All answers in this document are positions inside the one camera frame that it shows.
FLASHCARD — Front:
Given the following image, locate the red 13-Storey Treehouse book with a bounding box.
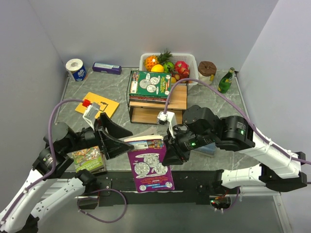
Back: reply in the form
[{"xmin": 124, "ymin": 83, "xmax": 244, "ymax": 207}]
[{"xmin": 129, "ymin": 96, "xmax": 167, "ymax": 102}]

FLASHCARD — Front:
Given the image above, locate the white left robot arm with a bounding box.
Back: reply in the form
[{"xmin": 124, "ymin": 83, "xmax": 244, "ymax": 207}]
[{"xmin": 0, "ymin": 114, "xmax": 134, "ymax": 233}]

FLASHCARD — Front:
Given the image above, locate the toilet paper roll blue wrap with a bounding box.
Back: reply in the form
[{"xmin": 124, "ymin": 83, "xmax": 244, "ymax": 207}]
[{"xmin": 65, "ymin": 59, "xmax": 87, "ymax": 82}]

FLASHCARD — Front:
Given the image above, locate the purple rectangular box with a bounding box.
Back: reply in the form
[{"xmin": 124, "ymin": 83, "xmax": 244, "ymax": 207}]
[{"xmin": 92, "ymin": 62, "xmax": 122, "ymax": 75}]

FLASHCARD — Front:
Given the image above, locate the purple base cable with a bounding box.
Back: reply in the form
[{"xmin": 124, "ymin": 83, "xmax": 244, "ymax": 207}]
[{"xmin": 77, "ymin": 188, "xmax": 128, "ymax": 223}]

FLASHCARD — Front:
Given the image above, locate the yellow thin book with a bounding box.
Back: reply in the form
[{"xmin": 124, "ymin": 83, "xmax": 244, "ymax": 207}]
[{"xmin": 83, "ymin": 92, "xmax": 119, "ymax": 119}]

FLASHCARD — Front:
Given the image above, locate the orange toy pineapple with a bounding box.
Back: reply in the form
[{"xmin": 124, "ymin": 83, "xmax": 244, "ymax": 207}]
[{"xmin": 143, "ymin": 49, "xmax": 173, "ymax": 71}]

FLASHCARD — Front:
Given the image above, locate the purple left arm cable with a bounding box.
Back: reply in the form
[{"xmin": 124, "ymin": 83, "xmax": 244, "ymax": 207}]
[{"xmin": 0, "ymin": 98, "xmax": 85, "ymax": 226}]

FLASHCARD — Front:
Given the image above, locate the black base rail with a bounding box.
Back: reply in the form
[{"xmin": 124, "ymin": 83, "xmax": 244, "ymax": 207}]
[{"xmin": 55, "ymin": 170, "xmax": 241, "ymax": 207}]

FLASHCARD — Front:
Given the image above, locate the white jar brown lid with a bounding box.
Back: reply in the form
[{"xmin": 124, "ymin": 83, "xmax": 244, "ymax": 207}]
[{"xmin": 198, "ymin": 61, "xmax": 217, "ymax": 85}]

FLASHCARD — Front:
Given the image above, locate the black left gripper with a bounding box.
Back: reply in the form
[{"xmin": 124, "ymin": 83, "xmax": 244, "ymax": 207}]
[{"xmin": 64, "ymin": 112, "xmax": 135, "ymax": 158}]

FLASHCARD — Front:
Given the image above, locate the yellow orange toy fruit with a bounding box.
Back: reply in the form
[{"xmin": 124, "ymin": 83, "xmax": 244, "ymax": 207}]
[{"xmin": 151, "ymin": 64, "xmax": 164, "ymax": 73}]

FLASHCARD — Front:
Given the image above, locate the brown book under green one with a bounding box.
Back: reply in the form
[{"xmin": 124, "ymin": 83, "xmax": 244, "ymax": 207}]
[{"xmin": 100, "ymin": 152, "xmax": 106, "ymax": 171}]

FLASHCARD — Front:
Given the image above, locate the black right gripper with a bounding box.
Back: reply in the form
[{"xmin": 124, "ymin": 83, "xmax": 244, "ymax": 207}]
[{"xmin": 161, "ymin": 125, "xmax": 215, "ymax": 165}]

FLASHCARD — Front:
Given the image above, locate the Little Women floral book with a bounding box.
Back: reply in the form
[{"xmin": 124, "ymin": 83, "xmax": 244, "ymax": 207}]
[{"xmin": 129, "ymin": 99, "xmax": 166, "ymax": 104}]

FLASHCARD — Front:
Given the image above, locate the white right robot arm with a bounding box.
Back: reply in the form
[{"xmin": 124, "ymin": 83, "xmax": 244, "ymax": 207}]
[{"xmin": 157, "ymin": 105, "xmax": 308, "ymax": 194}]

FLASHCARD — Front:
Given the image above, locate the blue 1984 book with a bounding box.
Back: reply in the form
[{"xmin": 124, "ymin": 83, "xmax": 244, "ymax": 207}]
[{"xmin": 193, "ymin": 143, "xmax": 216, "ymax": 158}]

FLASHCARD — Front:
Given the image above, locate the white plastic fruit basket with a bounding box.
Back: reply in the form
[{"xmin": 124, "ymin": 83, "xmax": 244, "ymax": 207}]
[{"xmin": 139, "ymin": 52, "xmax": 199, "ymax": 80}]

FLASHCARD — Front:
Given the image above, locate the green back-cover Treehouse book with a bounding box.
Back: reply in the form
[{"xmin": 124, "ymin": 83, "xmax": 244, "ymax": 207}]
[{"xmin": 129, "ymin": 70, "xmax": 172, "ymax": 99}]

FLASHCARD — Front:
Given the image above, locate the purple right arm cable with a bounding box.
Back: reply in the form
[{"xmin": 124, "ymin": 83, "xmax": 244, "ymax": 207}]
[{"xmin": 164, "ymin": 78, "xmax": 311, "ymax": 166}]

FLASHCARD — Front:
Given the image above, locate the pink toy dragon fruit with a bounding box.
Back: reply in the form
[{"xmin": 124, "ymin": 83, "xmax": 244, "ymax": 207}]
[{"xmin": 174, "ymin": 61, "xmax": 190, "ymax": 79}]

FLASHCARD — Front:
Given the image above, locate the purple back-cover Treehouse book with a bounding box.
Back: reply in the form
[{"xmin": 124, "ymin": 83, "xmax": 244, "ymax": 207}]
[{"xmin": 124, "ymin": 127, "xmax": 174, "ymax": 193}]

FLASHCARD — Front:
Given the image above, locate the green toy apple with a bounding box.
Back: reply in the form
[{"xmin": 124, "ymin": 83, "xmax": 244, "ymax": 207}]
[{"xmin": 163, "ymin": 61, "xmax": 175, "ymax": 73}]

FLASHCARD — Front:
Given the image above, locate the green glass bottle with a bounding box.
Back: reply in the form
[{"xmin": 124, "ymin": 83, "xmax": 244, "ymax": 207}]
[{"xmin": 218, "ymin": 67, "xmax": 235, "ymax": 94}]

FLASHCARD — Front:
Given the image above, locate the black wire wooden shelf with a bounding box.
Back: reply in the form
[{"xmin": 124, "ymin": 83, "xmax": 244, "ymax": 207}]
[{"xmin": 127, "ymin": 71, "xmax": 188, "ymax": 124}]

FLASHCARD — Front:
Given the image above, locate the green 65-Storey Treehouse book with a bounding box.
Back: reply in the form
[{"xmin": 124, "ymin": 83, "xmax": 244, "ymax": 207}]
[{"xmin": 72, "ymin": 146, "xmax": 104, "ymax": 172}]

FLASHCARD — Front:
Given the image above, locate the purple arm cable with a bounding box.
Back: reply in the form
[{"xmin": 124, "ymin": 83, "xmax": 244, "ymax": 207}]
[
  {"xmin": 0, "ymin": 98, "xmax": 85, "ymax": 226},
  {"xmin": 164, "ymin": 78, "xmax": 311, "ymax": 166}
]

